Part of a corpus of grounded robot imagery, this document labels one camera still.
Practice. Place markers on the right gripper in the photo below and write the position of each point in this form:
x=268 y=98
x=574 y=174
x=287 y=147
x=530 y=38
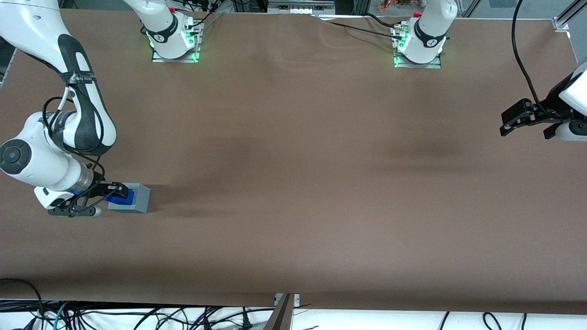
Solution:
x=100 y=185

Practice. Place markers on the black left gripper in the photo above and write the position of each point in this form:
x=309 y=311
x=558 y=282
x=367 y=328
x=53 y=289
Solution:
x=551 y=110

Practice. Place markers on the blue plastic insert part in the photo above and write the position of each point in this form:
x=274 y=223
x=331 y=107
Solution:
x=124 y=197

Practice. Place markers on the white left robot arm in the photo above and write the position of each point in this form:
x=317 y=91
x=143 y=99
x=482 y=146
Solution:
x=426 y=32

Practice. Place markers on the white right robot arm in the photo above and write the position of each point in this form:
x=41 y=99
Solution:
x=41 y=160

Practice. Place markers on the gray square base block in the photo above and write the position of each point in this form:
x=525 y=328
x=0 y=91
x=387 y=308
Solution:
x=141 y=197

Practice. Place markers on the grey network device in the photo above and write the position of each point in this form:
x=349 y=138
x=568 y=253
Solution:
x=300 y=5

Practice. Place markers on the aluminium frame profile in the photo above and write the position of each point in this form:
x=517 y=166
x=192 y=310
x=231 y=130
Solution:
x=566 y=18

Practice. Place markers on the metal table edge bracket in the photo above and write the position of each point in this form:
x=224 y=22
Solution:
x=282 y=311

